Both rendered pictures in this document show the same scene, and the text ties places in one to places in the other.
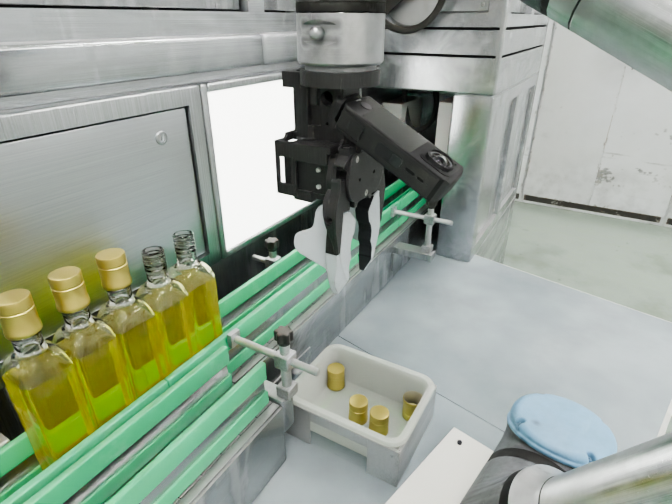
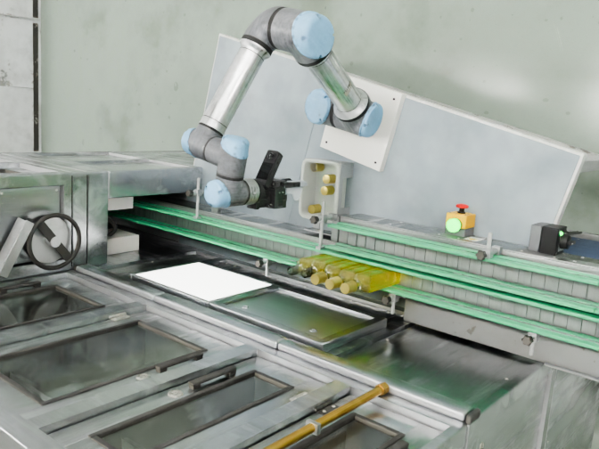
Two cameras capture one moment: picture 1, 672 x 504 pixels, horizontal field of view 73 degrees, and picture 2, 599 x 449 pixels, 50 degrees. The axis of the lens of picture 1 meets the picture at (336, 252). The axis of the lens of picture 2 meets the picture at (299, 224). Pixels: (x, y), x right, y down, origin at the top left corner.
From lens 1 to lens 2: 153 cm
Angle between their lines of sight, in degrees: 25
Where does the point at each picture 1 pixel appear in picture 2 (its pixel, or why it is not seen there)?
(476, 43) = (80, 189)
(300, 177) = (281, 199)
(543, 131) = not seen: outside the picture
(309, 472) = (361, 200)
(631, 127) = not seen: outside the picture
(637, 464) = (332, 93)
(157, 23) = (195, 321)
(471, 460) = (332, 134)
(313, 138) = (269, 197)
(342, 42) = (254, 186)
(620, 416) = (287, 75)
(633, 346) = not seen: hidden behind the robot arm
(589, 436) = (318, 98)
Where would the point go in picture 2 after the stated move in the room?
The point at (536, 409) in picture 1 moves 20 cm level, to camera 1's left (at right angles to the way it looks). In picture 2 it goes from (314, 115) to (334, 170)
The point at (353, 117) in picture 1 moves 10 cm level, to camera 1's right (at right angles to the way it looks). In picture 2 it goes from (266, 182) to (256, 150)
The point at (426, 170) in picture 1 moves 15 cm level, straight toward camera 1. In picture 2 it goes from (277, 158) to (317, 145)
